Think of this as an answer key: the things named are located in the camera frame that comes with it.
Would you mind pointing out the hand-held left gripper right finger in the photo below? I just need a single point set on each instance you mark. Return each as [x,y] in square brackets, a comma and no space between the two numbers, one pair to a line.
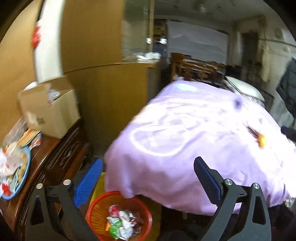
[208,183]

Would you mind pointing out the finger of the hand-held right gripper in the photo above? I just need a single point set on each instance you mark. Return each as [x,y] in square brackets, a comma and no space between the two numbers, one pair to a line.
[289,134]

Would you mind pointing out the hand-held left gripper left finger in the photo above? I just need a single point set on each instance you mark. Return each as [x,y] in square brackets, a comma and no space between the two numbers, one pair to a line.
[89,180]

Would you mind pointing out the yellow mesh toy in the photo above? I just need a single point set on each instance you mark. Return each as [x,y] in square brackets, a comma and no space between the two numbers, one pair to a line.
[263,140]

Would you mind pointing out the red plastic mesh basket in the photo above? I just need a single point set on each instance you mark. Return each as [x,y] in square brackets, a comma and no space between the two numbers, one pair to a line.
[97,208]

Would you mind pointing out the red snack packet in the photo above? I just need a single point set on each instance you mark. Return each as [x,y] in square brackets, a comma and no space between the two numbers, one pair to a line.
[113,210]

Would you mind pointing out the green tissue packet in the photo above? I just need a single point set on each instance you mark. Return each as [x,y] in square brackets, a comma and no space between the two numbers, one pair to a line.
[115,230]

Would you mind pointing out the dark wooden side table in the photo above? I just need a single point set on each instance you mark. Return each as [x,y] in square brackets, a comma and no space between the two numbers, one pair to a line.
[57,157]

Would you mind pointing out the black jacket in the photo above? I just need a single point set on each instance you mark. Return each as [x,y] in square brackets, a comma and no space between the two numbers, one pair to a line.
[289,92]

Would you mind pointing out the purple printed blanket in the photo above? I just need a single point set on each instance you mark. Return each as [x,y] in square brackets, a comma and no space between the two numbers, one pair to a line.
[185,139]

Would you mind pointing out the white pillow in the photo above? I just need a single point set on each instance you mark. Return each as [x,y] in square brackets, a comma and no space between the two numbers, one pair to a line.
[245,88]

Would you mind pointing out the blue plate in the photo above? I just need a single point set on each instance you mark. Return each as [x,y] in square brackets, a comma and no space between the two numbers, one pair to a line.
[20,166]

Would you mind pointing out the stack of papers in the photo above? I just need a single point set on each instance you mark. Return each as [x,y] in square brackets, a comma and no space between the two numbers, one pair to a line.
[30,138]

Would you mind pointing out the cardboard box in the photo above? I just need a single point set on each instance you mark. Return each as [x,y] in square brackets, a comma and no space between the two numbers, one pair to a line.
[60,111]

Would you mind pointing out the wooden glass-front cabinet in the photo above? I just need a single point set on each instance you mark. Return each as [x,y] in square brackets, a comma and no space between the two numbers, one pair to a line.
[104,97]

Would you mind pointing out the wooden chair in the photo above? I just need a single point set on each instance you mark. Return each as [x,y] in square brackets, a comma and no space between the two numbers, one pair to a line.
[203,69]
[177,67]

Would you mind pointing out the white dust sheet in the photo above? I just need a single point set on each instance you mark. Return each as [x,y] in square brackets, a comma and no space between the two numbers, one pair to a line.
[196,41]

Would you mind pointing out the white cloth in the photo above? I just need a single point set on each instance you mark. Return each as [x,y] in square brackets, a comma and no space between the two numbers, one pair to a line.
[150,56]

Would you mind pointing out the white hanging poster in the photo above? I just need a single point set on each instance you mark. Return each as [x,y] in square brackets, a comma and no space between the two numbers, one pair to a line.
[50,46]

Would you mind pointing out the cluttered storage shelf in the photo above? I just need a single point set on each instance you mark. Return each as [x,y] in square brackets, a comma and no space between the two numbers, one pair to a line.
[159,34]

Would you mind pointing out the round wall vent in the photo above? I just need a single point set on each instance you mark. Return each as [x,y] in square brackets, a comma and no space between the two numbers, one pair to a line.
[278,33]

